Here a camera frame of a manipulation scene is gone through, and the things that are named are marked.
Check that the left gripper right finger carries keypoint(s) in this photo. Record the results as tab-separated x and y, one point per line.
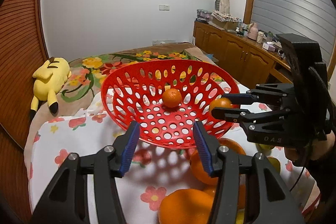
267	200

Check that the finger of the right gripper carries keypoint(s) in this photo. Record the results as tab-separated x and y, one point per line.
244	98
233	115

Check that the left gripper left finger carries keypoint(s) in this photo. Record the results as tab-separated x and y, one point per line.
65	199

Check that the small tangerine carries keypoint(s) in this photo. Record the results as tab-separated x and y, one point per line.
211	189
221	103
171	98

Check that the small tangerine front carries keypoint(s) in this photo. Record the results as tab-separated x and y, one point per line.
221	103

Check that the yellow-green pear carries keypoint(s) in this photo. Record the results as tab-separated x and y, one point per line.
275	163
264	147

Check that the large orange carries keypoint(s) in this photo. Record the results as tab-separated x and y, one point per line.
185	206
202	168

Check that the small tangerine back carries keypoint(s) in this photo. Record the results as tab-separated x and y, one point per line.
171	98

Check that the person's right hand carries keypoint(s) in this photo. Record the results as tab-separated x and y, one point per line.
317	150

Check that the wooden sideboard cabinet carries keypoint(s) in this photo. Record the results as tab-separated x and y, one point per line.
244	59

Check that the pink thermos jug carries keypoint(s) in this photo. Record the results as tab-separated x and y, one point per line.
253	31

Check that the red plastic perforated basket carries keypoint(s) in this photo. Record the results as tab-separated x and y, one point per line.
134	93

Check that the cardboard box of items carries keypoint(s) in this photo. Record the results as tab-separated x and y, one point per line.
224	21

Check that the white floral tablecloth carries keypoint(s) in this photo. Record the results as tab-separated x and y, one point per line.
154	173

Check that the grey window roller blind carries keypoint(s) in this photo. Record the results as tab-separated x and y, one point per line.
314	19

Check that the floral bed blanket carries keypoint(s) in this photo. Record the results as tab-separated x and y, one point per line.
89	73

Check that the yellow pikachu plush toy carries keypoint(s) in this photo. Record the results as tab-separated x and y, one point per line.
49	80

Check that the brown louvered wardrobe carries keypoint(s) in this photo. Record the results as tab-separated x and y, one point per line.
23	50

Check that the white wall switch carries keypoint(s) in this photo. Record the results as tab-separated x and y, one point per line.
164	7

